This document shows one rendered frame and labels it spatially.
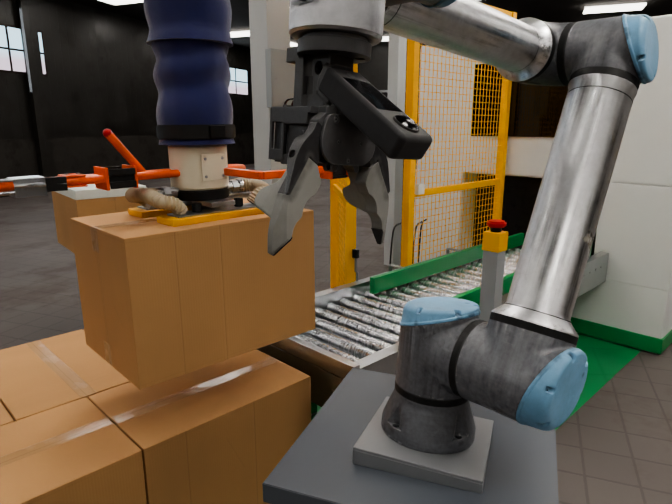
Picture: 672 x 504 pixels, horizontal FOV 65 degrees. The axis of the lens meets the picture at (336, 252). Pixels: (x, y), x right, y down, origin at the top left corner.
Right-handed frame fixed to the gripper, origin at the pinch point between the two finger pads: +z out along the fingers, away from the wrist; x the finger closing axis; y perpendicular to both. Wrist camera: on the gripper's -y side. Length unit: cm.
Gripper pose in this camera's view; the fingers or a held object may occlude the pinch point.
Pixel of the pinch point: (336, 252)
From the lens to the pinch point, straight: 52.5
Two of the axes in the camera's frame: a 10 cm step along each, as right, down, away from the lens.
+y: -6.9, -1.8, 7.0
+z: -0.7, 9.8, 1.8
